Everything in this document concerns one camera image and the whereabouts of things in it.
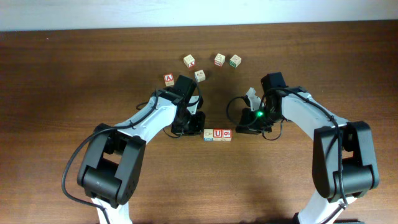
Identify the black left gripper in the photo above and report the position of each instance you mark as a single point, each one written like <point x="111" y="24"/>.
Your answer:
<point x="197" y="127"/>

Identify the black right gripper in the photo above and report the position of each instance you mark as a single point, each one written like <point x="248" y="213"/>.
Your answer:
<point x="249" y="123"/>

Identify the ice cream number four block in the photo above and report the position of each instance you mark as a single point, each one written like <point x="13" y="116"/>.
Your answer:
<point x="208" y="134"/>

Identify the red letter U block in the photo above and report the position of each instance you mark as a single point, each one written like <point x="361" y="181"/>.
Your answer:
<point x="217" y="134"/>

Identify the red number nine block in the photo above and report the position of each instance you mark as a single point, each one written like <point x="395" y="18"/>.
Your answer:
<point x="227" y="135"/>

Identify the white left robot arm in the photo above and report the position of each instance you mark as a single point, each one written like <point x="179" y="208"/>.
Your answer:
<point x="111" y="167"/>

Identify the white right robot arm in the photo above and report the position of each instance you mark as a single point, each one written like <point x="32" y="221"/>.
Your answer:
<point x="344" y="164"/>

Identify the red letter A block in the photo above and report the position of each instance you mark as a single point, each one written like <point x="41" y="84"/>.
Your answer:
<point x="169" y="79"/>

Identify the blue edged wooden block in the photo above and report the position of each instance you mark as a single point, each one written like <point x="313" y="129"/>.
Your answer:
<point x="199" y="76"/>

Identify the red letter K block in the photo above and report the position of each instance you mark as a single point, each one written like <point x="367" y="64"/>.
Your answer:
<point x="189" y="61"/>

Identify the green edged picture block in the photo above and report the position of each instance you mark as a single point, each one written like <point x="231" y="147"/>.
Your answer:
<point x="235" y="61"/>

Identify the red edged picture block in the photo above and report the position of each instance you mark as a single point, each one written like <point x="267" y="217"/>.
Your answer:
<point x="219" y="59"/>

